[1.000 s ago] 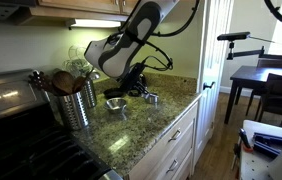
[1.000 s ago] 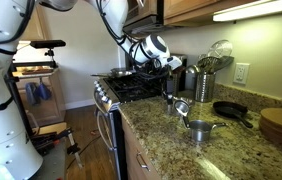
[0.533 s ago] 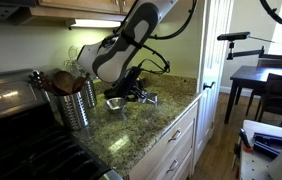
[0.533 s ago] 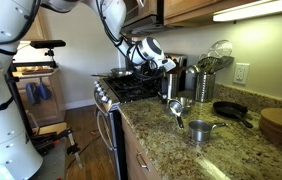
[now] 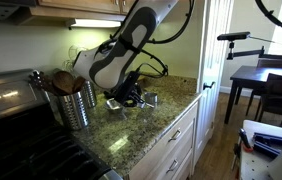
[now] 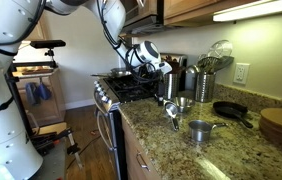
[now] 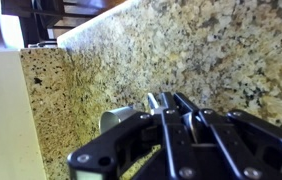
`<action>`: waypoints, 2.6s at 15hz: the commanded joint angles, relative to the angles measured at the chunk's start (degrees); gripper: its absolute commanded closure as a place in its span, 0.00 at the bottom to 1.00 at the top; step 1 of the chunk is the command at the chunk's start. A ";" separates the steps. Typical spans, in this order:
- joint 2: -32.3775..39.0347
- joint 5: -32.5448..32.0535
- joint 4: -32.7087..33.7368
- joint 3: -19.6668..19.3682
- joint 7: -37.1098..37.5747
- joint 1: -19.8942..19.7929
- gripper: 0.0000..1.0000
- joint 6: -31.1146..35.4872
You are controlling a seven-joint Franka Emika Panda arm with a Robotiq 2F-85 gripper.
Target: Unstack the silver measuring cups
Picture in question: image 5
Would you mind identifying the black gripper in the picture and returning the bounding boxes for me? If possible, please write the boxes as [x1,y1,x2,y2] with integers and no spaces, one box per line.
[113,71,147,108]

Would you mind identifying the large silver measuring cup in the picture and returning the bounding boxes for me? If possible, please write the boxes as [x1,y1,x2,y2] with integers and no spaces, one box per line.
[143,92,159,108]

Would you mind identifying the small perforated steel utensil holder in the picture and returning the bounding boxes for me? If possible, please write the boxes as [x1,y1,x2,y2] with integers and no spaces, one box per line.
[81,79,99,109]

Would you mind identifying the small brown wooden spoon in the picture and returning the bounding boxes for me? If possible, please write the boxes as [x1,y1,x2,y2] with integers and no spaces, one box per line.
[71,75,87,95]

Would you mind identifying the large perforated steel utensil holder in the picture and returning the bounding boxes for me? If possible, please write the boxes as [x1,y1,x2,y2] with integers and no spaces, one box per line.
[57,89,91,132]

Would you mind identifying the large brown wooden spoon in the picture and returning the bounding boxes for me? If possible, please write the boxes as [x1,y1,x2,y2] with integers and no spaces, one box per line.
[51,70,76,97]

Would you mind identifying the under-cabinet light strip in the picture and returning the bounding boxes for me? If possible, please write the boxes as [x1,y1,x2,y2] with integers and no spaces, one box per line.
[65,18,122,30]

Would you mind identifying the white panelled door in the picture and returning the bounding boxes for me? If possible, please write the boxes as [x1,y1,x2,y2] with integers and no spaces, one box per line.
[191,0,235,174]

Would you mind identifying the dark slotted wooden spatula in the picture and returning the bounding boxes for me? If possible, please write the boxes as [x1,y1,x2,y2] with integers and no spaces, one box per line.
[27,69,57,96]

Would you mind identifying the wooden upper kitchen cabinets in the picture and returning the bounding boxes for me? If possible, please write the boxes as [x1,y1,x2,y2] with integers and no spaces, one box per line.
[14,0,139,24]

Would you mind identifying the black and orange clamp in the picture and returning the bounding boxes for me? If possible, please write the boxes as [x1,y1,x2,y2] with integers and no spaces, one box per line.
[232,128,255,169]

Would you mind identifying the dark wooden dining table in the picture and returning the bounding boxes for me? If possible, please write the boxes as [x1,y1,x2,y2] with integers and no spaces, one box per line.
[223,64,282,125]

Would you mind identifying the stainless steel gas range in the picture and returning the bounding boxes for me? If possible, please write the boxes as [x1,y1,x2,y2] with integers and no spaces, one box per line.
[0,68,124,180]

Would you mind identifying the dark blue tool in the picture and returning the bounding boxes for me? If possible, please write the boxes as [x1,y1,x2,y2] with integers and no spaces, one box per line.
[251,132,282,158]

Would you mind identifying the robot mounting cart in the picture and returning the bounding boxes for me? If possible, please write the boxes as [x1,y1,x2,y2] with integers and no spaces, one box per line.
[238,119,282,180]

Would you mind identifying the dark wooden chair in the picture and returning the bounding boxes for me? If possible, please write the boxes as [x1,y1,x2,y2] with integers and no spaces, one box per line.
[255,58,282,70]
[245,72,282,127]

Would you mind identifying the dark range hood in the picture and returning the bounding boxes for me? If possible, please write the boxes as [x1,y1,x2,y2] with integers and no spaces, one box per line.
[0,0,37,25]

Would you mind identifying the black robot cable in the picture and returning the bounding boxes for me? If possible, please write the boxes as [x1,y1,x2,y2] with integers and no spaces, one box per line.
[110,0,282,80]

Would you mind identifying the silver drawer handle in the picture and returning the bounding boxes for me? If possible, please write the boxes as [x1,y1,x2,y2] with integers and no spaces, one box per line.
[167,128,182,143]
[165,158,180,175]

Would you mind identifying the black door handle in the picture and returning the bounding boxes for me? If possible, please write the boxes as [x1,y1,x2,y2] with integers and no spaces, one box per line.
[202,81,217,91]

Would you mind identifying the wire whisk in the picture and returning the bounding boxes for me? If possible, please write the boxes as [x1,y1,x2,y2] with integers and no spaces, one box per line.
[67,44,83,60]
[61,58,78,74]

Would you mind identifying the black bar-shaped camera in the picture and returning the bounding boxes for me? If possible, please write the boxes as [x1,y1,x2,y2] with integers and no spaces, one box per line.
[216,31,252,42]

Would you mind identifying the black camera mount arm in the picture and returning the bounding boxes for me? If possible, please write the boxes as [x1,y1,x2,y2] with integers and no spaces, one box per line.
[226,39,282,62]

